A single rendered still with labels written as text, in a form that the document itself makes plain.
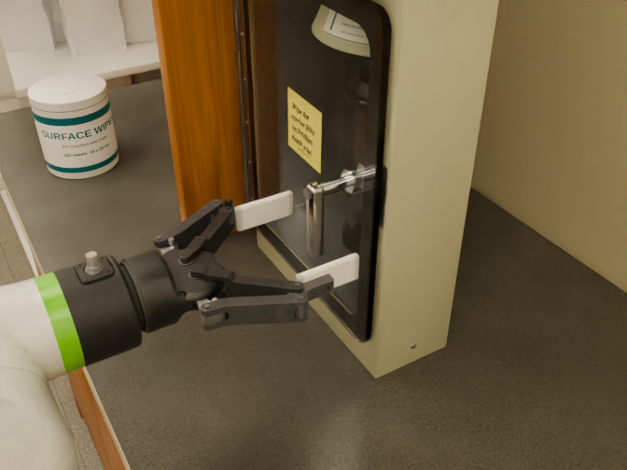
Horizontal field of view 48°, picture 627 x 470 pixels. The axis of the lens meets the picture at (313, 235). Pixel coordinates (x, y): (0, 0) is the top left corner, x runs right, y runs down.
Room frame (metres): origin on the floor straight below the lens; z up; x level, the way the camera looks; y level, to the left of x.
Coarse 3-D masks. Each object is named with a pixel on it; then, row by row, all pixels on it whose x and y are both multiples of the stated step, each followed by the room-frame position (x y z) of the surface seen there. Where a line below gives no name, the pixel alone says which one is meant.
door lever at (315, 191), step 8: (344, 176) 0.63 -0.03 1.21; (352, 176) 0.62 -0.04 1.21; (312, 184) 0.61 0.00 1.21; (320, 184) 0.61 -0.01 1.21; (328, 184) 0.61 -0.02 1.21; (336, 184) 0.61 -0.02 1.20; (344, 184) 0.62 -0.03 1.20; (352, 184) 0.62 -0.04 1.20; (304, 192) 0.60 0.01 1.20; (312, 192) 0.60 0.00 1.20; (320, 192) 0.60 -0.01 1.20; (328, 192) 0.61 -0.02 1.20; (352, 192) 0.62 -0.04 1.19; (312, 200) 0.60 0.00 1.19; (320, 200) 0.60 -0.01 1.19; (312, 208) 0.60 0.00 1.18; (320, 208) 0.60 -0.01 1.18; (312, 216) 0.60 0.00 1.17; (320, 216) 0.60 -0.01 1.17; (312, 224) 0.60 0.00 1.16; (320, 224) 0.60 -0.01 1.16; (312, 232) 0.60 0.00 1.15; (320, 232) 0.60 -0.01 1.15; (312, 240) 0.60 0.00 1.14; (320, 240) 0.60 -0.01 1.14; (312, 248) 0.60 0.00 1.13; (320, 248) 0.60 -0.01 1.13; (312, 256) 0.60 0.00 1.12
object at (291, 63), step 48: (288, 0) 0.74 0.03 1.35; (336, 0) 0.66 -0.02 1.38; (288, 48) 0.74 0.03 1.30; (336, 48) 0.66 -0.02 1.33; (384, 48) 0.59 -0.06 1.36; (336, 96) 0.65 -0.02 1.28; (384, 96) 0.59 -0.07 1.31; (336, 144) 0.65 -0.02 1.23; (336, 192) 0.65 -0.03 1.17; (288, 240) 0.75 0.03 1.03; (336, 240) 0.65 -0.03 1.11; (336, 288) 0.65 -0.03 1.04
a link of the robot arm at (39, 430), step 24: (0, 384) 0.36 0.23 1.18; (24, 384) 0.37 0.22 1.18; (48, 384) 0.39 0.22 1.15; (0, 408) 0.33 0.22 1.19; (24, 408) 0.34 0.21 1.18; (48, 408) 0.35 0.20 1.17; (0, 432) 0.31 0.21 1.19; (24, 432) 0.32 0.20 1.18; (48, 432) 0.33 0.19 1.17; (0, 456) 0.29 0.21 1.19; (24, 456) 0.30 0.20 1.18; (48, 456) 0.31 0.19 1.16; (72, 456) 0.32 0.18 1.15
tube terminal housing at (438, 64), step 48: (384, 0) 0.61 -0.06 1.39; (432, 0) 0.61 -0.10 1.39; (480, 0) 0.63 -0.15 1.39; (432, 48) 0.61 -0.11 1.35; (480, 48) 0.64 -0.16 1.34; (432, 96) 0.61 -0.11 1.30; (480, 96) 0.64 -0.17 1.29; (384, 144) 0.60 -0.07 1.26; (432, 144) 0.61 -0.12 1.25; (432, 192) 0.62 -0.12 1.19; (384, 240) 0.59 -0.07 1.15; (432, 240) 0.62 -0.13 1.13; (384, 288) 0.59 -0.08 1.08; (432, 288) 0.63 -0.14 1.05; (384, 336) 0.59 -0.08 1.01; (432, 336) 0.63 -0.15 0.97
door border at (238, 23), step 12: (240, 0) 0.84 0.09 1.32; (240, 12) 0.84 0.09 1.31; (240, 24) 0.85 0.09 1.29; (240, 36) 0.85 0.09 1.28; (240, 48) 0.85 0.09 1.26; (240, 60) 0.85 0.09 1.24; (240, 96) 0.85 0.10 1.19; (252, 168) 0.84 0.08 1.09; (252, 180) 0.84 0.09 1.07; (252, 192) 0.84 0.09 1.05; (372, 312) 0.59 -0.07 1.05
